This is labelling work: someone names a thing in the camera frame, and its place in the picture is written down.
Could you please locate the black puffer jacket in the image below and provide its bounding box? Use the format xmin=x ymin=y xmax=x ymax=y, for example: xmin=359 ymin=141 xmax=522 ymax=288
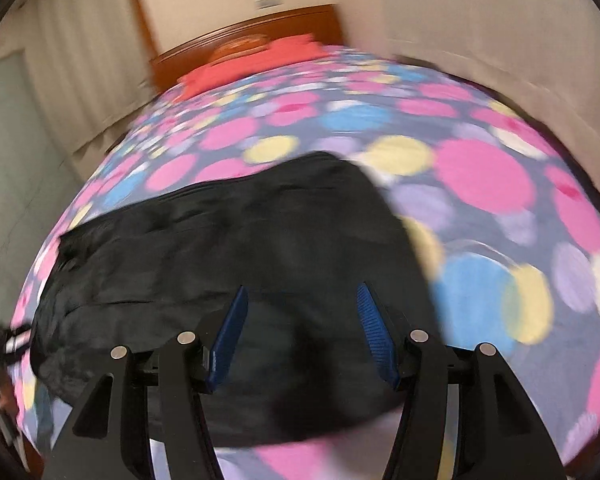
xmin=29 ymin=151 xmax=443 ymax=448

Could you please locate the red pillow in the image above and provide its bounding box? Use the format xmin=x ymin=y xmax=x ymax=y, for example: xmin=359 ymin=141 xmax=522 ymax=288
xmin=176 ymin=33 xmax=326 ymax=97

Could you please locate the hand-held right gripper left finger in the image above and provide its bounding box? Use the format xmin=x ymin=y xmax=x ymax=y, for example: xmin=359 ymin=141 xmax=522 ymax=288
xmin=42 ymin=285 xmax=249 ymax=480

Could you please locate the wooden headboard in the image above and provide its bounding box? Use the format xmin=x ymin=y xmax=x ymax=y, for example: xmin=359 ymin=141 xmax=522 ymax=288
xmin=149 ymin=4 xmax=345 ymax=96

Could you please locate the frosted glass wardrobe door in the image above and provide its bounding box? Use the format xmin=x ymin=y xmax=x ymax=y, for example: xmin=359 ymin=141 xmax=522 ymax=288
xmin=0 ymin=50 xmax=86 ymax=321

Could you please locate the bed with dotted sheet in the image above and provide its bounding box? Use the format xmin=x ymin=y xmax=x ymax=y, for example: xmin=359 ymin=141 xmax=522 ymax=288
xmin=7 ymin=42 xmax=600 ymax=480

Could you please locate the orange embroidered cushion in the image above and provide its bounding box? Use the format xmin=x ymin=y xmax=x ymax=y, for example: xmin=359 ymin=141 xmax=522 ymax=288
xmin=209 ymin=35 xmax=273 ymax=63

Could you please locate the cream curtain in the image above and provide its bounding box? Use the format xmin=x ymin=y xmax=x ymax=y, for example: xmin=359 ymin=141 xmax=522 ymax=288
xmin=375 ymin=0 xmax=600 ymax=171
xmin=17 ymin=0 xmax=156 ymax=156

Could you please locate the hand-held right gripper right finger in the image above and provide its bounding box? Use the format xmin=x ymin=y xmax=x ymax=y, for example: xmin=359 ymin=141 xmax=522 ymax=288
xmin=356 ymin=282 xmax=566 ymax=480

